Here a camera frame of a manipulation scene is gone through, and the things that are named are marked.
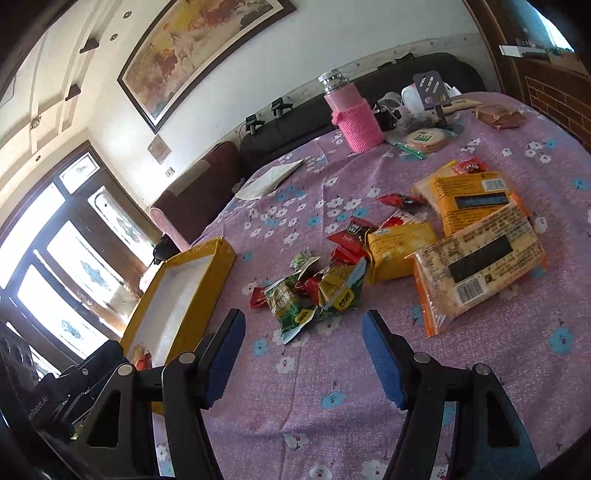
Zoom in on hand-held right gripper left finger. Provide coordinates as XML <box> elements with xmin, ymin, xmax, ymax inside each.
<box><xmin>71</xmin><ymin>308</ymin><xmax>246</xmax><ymax>480</ymax></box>

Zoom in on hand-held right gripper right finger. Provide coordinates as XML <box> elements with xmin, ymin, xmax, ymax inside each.
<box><xmin>361</xmin><ymin>310</ymin><xmax>541</xmax><ymax>480</ymax></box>

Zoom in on yellow cardboard box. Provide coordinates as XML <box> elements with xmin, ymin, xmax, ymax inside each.
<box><xmin>120</xmin><ymin>236</ymin><xmax>237</xmax><ymax>416</ymax></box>

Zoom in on pile of small candy packets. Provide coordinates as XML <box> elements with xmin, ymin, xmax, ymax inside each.
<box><xmin>249</xmin><ymin>217</ymin><xmax>377</xmax><ymax>344</ymax></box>

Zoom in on yellow snack bag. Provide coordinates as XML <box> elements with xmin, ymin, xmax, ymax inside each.
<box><xmin>365</xmin><ymin>210</ymin><xmax>439</xmax><ymax>284</ymax></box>

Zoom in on large clear cracker pack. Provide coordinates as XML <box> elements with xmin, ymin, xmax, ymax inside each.
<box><xmin>405</xmin><ymin>203</ymin><xmax>548</xmax><ymax>337</ymax></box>

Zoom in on orange cracker pack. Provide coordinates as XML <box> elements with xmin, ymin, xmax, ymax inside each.
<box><xmin>412</xmin><ymin>170</ymin><xmax>532</xmax><ymax>238</ymax></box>

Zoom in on purple floral tablecloth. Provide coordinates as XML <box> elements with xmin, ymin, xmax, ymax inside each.
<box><xmin>152</xmin><ymin>90</ymin><xmax>591</xmax><ymax>480</ymax></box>

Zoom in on dark framed glass door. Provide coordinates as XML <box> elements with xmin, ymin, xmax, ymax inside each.
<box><xmin>0</xmin><ymin>143</ymin><xmax>158</xmax><ymax>370</ymax></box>

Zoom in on maroon armchair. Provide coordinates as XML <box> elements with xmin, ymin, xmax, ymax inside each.
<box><xmin>148</xmin><ymin>141</ymin><xmax>245</xmax><ymax>252</ymax></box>

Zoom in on white folded paper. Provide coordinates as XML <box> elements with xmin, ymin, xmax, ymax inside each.
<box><xmin>235</xmin><ymin>159</ymin><xmax>305</xmax><ymax>200</ymax></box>

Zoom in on round crackers pack green label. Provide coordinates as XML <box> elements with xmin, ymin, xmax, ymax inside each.
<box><xmin>394</xmin><ymin>129</ymin><xmax>458</xmax><ymax>160</ymax></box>

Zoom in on black sofa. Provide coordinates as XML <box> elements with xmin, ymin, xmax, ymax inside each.
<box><xmin>238</xmin><ymin>52</ymin><xmax>485</xmax><ymax>174</ymax></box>

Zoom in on pink knitted bottle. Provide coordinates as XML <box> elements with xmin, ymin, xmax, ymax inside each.
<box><xmin>318</xmin><ymin>69</ymin><xmax>385</xmax><ymax>154</ymax></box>

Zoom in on clear plastic bag dark contents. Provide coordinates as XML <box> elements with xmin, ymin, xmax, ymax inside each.
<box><xmin>373</xmin><ymin>92</ymin><xmax>416</xmax><ymax>132</ymax></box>

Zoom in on white plastic jar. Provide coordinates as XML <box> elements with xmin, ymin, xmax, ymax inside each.
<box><xmin>401</xmin><ymin>85</ymin><xmax>423</xmax><ymax>114</ymax></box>

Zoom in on brown pouch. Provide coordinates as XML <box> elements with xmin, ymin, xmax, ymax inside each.
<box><xmin>475</xmin><ymin>104</ymin><xmax>527</xmax><ymax>131</ymax></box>

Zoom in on framed painting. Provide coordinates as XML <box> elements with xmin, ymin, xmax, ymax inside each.
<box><xmin>117</xmin><ymin>0</ymin><xmax>297</xmax><ymax>134</ymax></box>

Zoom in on wooden cabinet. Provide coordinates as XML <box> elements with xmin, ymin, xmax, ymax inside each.
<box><xmin>499</xmin><ymin>44</ymin><xmax>591</xmax><ymax>153</ymax></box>

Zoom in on glass window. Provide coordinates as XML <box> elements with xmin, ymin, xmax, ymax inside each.
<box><xmin>503</xmin><ymin>0</ymin><xmax>578</xmax><ymax>56</ymax></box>

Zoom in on small wall plaque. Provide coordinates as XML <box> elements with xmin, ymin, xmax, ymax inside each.
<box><xmin>148</xmin><ymin>135</ymin><xmax>172</xmax><ymax>164</ymax></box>

